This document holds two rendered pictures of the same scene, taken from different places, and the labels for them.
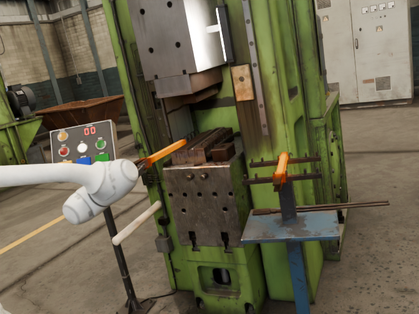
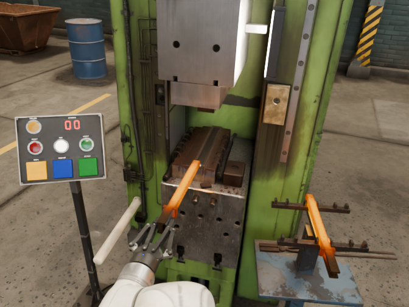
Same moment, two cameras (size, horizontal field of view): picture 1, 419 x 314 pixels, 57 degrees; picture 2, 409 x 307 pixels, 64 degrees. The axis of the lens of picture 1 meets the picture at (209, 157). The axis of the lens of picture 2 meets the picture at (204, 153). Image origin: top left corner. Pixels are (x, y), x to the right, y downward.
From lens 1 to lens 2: 0.86 m
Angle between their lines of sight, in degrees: 20
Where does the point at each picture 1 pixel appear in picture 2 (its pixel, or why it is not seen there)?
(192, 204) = (188, 223)
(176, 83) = (201, 93)
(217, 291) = not seen: hidden behind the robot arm
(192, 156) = (199, 173)
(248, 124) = (266, 147)
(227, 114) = (226, 112)
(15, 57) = not seen: outside the picture
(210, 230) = (202, 248)
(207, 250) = (194, 264)
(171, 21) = (216, 16)
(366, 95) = not seen: hidden behind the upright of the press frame
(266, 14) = (331, 35)
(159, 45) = (189, 41)
